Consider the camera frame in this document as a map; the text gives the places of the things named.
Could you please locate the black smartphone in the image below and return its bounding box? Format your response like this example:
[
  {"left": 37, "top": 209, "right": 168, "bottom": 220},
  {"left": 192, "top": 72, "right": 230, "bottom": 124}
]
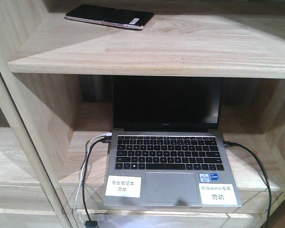
[{"left": 65, "top": 4, "right": 154, "bottom": 30}]

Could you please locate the light wooden desk shelf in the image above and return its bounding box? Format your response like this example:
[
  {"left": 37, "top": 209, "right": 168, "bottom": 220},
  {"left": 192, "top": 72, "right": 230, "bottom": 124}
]
[{"left": 0, "top": 0, "right": 285, "bottom": 228}]

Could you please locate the silver laptop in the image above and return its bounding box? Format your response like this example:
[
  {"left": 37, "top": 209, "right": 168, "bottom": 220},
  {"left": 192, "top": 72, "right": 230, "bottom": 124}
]
[{"left": 104, "top": 76, "right": 242, "bottom": 207}]

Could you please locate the white cable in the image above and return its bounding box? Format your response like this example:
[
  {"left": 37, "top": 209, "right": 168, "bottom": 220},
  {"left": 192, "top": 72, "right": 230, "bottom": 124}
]
[{"left": 72, "top": 132, "right": 113, "bottom": 228}]

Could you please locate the black power cable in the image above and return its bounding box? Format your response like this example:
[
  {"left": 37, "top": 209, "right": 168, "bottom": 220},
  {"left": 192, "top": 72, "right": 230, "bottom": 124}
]
[{"left": 223, "top": 141, "right": 274, "bottom": 228}]

